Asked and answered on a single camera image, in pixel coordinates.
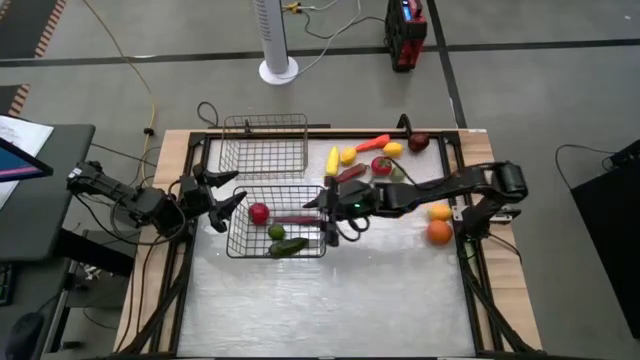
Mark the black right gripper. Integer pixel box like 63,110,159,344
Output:
303,177,382,248

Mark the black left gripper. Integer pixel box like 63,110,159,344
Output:
177,163,248,234

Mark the dark red pepper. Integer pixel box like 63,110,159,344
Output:
272,214,325,226

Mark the red apple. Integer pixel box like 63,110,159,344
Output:
248,202,271,227

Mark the green pepper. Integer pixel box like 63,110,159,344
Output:
268,237,310,259

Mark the red tomato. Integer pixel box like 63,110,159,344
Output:
370,155,394,177

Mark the orange carrot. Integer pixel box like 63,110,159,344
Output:
355,133,391,153

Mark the orange fruit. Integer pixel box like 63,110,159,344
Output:
426,219,455,247

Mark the dark red round produce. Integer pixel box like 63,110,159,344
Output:
407,132,431,154

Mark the white table cover sheet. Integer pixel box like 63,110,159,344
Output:
177,138,476,357

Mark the yellow-orange round fruit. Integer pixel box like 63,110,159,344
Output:
428,202,454,223

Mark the white tower fan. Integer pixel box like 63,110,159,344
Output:
252,0,300,86

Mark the dark grey desk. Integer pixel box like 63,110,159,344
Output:
0,123,96,264

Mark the red and black power station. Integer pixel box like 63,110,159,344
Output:
383,0,429,74

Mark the laptop with blue screen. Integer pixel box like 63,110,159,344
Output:
0,137,55,184

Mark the white paper sheet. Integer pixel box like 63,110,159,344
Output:
0,114,55,209

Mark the black keyboard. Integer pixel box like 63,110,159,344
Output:
0,263,15,307

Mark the black cabinet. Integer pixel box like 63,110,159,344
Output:
569,138,640,341

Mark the black wire basket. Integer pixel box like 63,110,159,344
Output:
225,184,327,260

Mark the black metal table frame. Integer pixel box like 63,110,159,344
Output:
117,127,539,360

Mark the silver wire basket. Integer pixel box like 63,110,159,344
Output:
218,113,309,181

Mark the black looped cable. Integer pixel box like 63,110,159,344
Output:
196,101,220,129

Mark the yellow cable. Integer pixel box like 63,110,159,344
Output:
79,0,157,194

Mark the white cable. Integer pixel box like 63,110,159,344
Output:
277,0,386,81

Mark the thin black cable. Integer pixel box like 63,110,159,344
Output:
554,143,617,176

